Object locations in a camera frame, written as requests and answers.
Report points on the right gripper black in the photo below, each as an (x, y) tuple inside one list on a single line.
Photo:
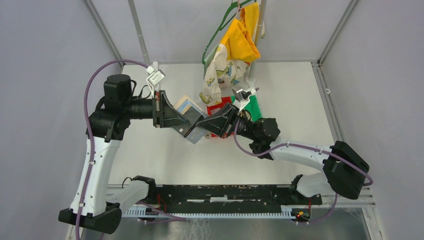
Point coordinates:
[(221, 123)]

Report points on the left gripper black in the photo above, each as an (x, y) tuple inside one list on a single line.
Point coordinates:
[(164, 113)]

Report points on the beige card holder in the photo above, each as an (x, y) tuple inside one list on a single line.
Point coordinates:
[(190, 110)]

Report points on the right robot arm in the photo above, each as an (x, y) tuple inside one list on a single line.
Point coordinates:
[(341, 169)]

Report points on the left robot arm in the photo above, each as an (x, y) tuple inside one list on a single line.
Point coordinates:
[(91, 208)]

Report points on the red plastic bin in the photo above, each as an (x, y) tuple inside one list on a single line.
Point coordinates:
[(213, 109)]

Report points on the green plastic bin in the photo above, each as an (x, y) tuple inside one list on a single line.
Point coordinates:
[(253, 109)]

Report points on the left white rack foot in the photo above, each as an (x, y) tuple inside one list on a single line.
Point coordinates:
[(155, 65)]

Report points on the yellow patterned garment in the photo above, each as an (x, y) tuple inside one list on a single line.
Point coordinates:
[(220, 74)]

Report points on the left metal rack pole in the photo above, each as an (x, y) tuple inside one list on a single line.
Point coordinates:
[(139, 33)]

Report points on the metal rack pole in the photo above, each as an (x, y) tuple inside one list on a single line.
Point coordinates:
[(139, 33), (258, 35)]

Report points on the green clothes hanger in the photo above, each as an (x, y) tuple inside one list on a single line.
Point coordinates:
[(222, 30)]

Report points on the right metal rack pole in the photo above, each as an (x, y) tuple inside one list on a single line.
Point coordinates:
[(258, 35)]

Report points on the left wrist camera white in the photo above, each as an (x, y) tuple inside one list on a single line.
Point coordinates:
[(154, 79)]

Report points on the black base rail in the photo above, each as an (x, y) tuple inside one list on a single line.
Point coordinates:
[(227, 199)]

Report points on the white slotted cable duct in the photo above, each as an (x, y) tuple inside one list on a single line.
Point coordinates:
[(144, 212)]

